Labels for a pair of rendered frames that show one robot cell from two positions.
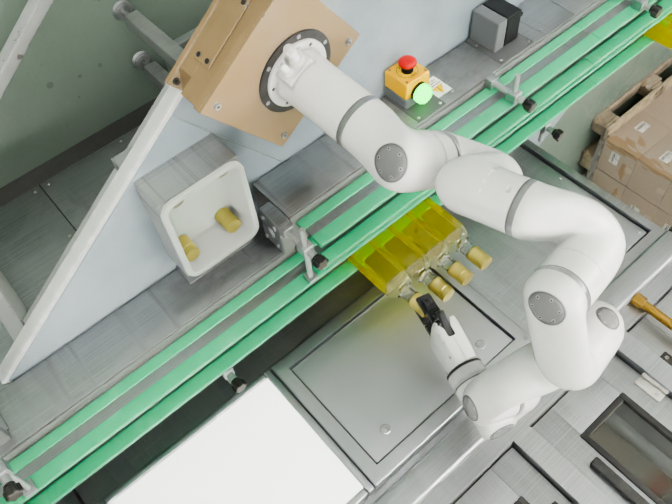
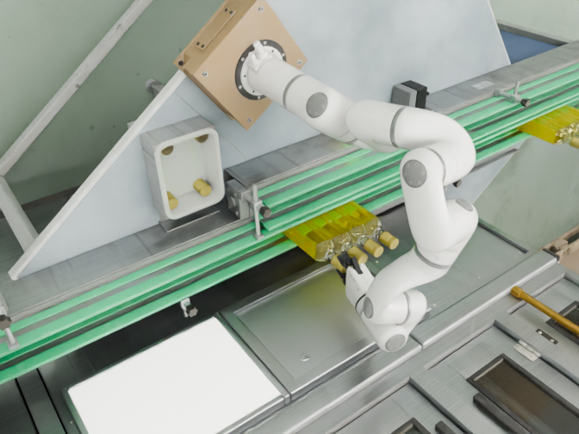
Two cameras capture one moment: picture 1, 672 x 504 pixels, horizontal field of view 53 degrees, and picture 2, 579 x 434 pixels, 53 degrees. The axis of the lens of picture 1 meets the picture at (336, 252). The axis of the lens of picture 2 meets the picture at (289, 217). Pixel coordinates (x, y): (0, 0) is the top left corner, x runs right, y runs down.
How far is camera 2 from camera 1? 0.54 m
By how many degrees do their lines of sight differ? 20
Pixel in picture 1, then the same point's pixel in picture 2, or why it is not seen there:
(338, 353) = (274, 306)
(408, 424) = (323, 355)
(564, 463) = (451, 394)
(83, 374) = (74, 277)
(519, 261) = not seen: hidden behind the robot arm
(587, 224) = (446, 131)
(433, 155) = (346, 103)
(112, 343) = (100, 261)
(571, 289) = (430, 156)
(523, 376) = (407, 267)
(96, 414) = (77, 305)
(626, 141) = not seen: hidden behind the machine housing
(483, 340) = not seen: hidden behind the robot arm
